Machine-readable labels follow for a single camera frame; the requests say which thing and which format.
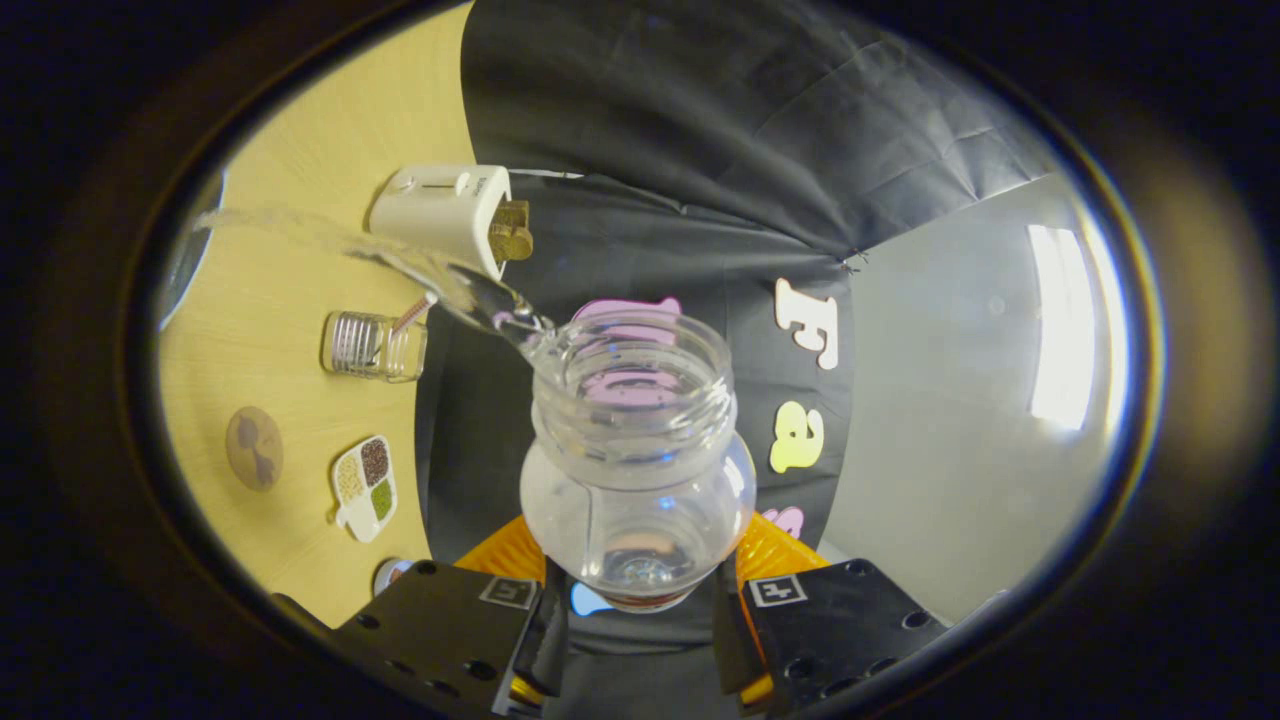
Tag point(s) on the pale green cup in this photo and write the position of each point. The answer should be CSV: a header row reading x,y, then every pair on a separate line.
x,y
185,265

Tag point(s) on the brown toast slice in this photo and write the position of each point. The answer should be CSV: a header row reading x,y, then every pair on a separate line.
x,y
512,232

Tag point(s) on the white toaster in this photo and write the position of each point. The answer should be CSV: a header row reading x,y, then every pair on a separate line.
x,y
435,210

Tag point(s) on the ceiling light panel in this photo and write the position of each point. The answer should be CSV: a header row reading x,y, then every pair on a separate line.
x,y
1060,330

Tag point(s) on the light wooden table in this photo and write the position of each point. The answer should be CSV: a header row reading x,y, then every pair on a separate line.
x,y
300,130

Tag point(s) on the black backdrop cloth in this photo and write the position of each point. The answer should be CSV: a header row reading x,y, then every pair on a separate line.
x,y
700,130

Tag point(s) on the round cork coaster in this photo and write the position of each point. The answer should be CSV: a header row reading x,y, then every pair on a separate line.
x,y
254,450

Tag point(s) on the clear glass bottle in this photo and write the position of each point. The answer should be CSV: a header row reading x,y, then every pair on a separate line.
x,y
640,500

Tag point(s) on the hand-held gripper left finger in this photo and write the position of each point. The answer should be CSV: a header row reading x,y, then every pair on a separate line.
x,y
450,630

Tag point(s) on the white divided grain dish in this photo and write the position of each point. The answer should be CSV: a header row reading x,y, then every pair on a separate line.
x,y
362,490

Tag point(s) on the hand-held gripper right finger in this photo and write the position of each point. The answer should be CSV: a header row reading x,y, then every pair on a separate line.
x,y
840,630

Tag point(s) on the pink straw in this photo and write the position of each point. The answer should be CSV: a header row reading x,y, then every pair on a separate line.
x,y
415,312

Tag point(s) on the clear ribbed utensil holder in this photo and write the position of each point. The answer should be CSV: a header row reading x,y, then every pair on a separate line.
x,y
370,347

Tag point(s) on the pale blue plate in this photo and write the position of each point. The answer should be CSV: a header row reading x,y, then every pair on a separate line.
x,y
390,575

